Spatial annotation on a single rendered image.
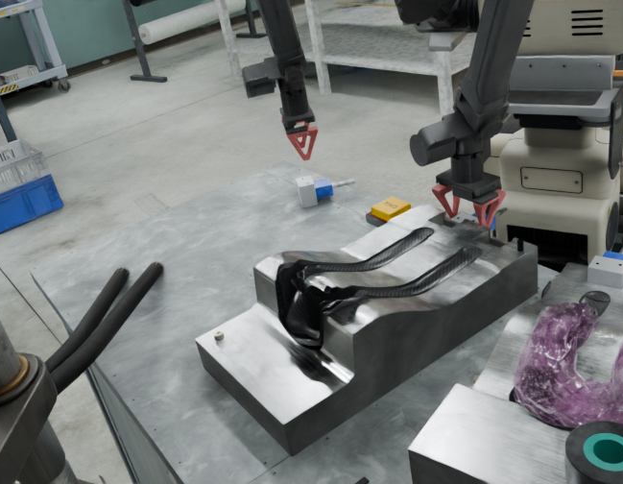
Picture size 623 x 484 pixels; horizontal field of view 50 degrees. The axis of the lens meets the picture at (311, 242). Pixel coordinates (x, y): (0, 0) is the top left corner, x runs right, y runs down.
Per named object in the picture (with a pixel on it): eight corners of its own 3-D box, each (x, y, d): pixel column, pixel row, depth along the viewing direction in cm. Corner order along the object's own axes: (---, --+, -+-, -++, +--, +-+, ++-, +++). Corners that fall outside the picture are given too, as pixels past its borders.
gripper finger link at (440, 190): (461, 233, 124) (459, 187, 119) (432, 222, 129) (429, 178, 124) (485, 219, 127) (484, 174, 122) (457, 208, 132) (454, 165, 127)
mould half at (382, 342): (427, 243, 130) (421, 181, 124) (538, 292, 110) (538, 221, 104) (203, 368, 108) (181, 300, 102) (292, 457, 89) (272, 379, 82)
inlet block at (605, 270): (612, 254, 111) (613, 226, 109) (644, 260, 108) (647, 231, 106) (587, 296, 103) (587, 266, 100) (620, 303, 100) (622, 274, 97)
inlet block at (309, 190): (353, 186, 158) (350, 166, 155) (358, 195, 154) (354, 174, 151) (299, 199, 157) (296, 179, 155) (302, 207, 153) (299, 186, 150)
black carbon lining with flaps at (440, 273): (422, 233, 120) (418, 186, 115) (492, 264, 107) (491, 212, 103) (261, 323, 104) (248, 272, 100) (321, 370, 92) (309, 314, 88)
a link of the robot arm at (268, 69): (303, 67, 131) (293, 32, 134) (246, 80, 130) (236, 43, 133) (303, 99, 142) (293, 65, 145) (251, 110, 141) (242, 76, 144)
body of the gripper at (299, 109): (286, 130, 141) (279, 96, 138) (280, 115, 150) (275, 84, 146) (316, 124, 142) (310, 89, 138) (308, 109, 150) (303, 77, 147)
